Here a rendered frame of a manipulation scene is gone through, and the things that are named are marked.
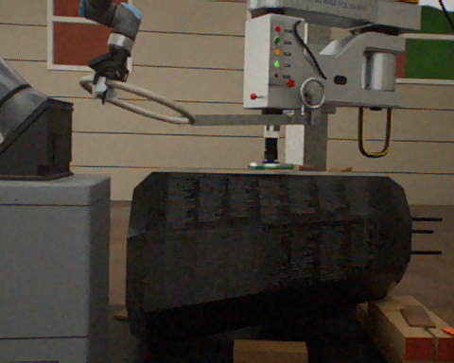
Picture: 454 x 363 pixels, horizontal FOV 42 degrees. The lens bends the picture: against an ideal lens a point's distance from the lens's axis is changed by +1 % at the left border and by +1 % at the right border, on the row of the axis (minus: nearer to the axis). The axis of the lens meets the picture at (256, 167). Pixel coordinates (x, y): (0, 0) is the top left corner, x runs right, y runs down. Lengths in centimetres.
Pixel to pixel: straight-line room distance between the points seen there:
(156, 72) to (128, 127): 91
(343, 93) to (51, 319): 177
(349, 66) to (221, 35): 617
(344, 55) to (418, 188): 674
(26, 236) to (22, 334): 27
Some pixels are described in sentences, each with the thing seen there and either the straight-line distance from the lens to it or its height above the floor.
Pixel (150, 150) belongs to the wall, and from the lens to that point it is 887.
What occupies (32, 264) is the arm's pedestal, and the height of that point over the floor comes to 63.
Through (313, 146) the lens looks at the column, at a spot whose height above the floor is 94.
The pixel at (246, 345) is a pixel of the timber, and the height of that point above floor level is 14.
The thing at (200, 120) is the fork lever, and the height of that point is 106.
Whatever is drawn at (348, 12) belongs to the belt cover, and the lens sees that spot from 297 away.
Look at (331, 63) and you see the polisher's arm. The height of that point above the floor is 135.
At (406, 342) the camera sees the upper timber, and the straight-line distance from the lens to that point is 255.
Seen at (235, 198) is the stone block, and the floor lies 72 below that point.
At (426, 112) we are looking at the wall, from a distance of 956.
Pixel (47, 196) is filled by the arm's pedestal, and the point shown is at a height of 81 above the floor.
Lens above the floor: 99
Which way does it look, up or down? 3 degrees down
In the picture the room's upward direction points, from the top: 2 degrees clockwise
